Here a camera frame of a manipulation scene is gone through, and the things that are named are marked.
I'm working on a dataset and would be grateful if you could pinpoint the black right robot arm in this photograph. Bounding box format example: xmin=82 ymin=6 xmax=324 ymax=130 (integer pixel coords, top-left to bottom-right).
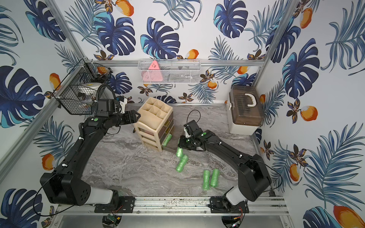
xmin=178 ymin=120 xmax=272 ymax=210

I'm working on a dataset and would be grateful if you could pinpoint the white wire shelf basket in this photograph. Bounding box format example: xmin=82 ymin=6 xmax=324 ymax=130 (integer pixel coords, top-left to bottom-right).
xmin=138 ymin=59 xmax=201 ymax=84

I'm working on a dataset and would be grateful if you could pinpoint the clear bottom drawer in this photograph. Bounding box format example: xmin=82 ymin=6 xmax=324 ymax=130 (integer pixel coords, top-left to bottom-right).
xmin=162 ymin=127 xmax=183 ymax=154

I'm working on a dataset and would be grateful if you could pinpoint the beige drawer organizer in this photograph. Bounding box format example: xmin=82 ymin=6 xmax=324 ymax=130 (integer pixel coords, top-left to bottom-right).
xmin=134 ymin=97 xmax=174 ymax=152

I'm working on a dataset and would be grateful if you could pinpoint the clear top drawer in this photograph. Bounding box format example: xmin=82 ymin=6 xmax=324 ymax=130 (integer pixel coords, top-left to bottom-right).
xmin=163 ymin=112 xmax=174 ymax=127

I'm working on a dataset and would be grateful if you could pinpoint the black wire basket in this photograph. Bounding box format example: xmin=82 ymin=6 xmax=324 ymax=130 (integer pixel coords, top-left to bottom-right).
xmin=51 ymin=59 xmax=113 ymax=116

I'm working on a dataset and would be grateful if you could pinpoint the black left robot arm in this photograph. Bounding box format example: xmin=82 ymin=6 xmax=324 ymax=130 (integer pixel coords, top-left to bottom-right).
xmin=40 ymin=110 xmax=141 ymax=208

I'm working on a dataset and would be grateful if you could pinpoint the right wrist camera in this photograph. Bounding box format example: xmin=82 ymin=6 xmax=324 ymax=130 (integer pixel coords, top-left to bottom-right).
xmin=184 ymin=127 xmax=190 ymax=138

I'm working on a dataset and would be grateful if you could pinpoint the brown lidded storage box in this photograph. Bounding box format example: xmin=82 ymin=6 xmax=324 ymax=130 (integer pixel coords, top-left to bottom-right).
xmin=227 ymin=85 xmax=264 ymax=135

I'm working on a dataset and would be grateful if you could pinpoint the pink triangle sponge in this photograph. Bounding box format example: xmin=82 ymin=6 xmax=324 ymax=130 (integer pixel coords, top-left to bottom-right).
xmin=142 ymin=60 xmax=163 ymax=83

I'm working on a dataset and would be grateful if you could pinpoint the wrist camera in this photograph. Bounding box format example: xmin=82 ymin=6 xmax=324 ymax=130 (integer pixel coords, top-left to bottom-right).
xmin=184 ymin=127 xmax=190 ymax=138
xmin=117 ymin=96 xmax=128 ymax=114

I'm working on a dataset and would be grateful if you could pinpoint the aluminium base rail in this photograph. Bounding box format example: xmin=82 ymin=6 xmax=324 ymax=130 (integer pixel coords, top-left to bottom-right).
xmin=55 ymin=195 xmax=289 ymax=216

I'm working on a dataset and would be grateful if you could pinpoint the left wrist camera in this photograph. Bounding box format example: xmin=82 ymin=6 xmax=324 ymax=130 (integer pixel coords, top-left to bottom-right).
xmin=117 ymin=96 xmax=128 ymax=114

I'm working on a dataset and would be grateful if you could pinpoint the white bowl in basket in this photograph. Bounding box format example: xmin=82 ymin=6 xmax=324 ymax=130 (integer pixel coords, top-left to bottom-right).
xmin=78 ymin=82 xmax=102 ymax=96

